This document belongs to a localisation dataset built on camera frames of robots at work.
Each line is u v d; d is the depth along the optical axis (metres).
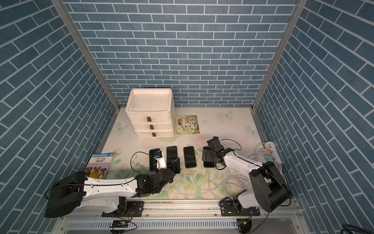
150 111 0.85
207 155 0.82
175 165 0.73
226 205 0.74
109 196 0.49
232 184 0.82
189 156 0.95
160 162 0.70
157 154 0.68
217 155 0.68
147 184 0.60
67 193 0.45
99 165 0.88
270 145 0.96
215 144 0.71
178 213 0.74
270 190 0.43
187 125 1.09
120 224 0.72
